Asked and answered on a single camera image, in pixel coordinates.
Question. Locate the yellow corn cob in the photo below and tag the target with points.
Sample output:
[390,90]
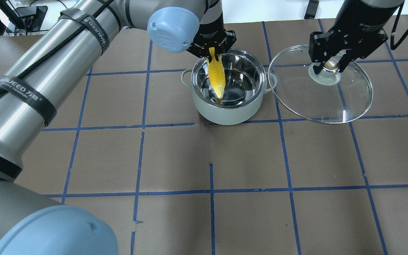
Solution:
[217,78]

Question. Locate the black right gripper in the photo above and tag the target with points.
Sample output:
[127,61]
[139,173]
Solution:
[361,18]

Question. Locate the pale green cooking pot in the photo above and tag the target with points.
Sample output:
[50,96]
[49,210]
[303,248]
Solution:
[246,84]

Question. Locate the glass pot lid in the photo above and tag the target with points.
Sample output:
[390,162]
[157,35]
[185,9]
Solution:
[330,97]

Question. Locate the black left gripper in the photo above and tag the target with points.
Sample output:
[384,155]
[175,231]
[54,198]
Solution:
[211,25]

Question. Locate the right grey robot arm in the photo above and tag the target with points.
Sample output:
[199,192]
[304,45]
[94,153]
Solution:
[395,6]

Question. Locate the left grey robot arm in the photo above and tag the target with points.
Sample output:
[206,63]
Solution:
[37,85]

